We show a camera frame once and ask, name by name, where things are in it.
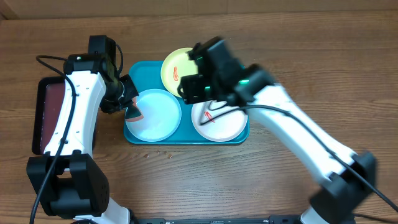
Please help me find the pink green sponge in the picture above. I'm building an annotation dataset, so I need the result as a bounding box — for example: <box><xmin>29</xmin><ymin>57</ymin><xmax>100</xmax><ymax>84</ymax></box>
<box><xmin>124</xmin><ymin>97</ymin><xmax>144</xmax><ymax>122</ymax></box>

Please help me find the yellow-green plate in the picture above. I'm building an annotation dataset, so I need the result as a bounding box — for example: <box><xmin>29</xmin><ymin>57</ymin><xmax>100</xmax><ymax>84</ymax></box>
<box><xmin>160</xmin><ymin>48</ymin><xmax>198</xmax><ymax>98</ymax></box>

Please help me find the light blue plate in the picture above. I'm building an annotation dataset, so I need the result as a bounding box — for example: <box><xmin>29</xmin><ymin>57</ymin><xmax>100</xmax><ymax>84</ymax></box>
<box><xmin>125</xmin><ymin>89</ymin><xmax>182</xmax><ymax>142</ymax></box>

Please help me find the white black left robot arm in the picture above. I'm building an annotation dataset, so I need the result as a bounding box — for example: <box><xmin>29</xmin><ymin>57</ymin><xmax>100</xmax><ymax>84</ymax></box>
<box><xmin>26</xmin><ymin>54</ymin><xmax>139</xmax><ymax>223</ymax></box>

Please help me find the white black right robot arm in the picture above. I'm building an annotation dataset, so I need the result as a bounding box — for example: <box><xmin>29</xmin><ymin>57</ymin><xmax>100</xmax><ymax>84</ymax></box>
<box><xmin>177</xmin><ymin>64</ymin><xmax>377</xmax><ymax>223</ymax></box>

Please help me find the black dark red tray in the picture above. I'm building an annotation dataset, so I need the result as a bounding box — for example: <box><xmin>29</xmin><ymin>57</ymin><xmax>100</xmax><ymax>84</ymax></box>
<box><xmin>32</xmin><ymin>76</ymin><xmax>97</xmax><ymax>156</ymax></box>

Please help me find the white plate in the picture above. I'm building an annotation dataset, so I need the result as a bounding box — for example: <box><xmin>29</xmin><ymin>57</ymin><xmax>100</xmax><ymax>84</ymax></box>
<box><xmin>191</xmin><ymin>101</ymin><xmax>248</xmax><ymax>142</ymax></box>

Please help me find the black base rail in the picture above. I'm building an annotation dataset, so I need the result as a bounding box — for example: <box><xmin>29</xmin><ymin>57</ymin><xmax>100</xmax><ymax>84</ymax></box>
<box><xmin>139</xmin><ymin>215</ymin><xmax>302</xmax><ymax>224</ymax></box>

